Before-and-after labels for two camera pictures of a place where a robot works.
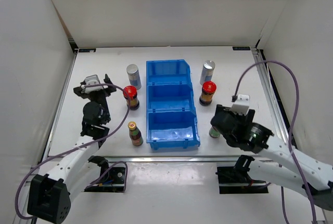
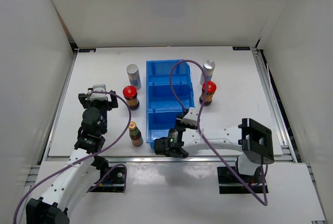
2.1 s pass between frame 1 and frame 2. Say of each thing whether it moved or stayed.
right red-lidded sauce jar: stayed
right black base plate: stayed
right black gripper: moved
